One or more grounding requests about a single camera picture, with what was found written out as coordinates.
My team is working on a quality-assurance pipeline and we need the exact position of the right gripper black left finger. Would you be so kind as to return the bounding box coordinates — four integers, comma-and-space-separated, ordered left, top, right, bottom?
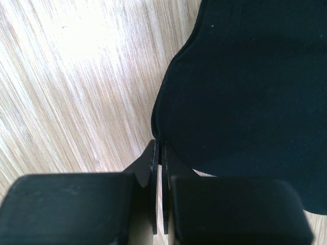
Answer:
1, 140, 159, 244

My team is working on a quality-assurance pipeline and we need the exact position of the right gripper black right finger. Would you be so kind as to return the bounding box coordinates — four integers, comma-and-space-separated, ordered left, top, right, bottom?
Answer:
161, 144, 314, 244

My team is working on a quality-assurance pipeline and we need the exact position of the black t shirt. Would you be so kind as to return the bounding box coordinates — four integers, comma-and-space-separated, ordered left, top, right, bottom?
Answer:
151, 1, 326, 214

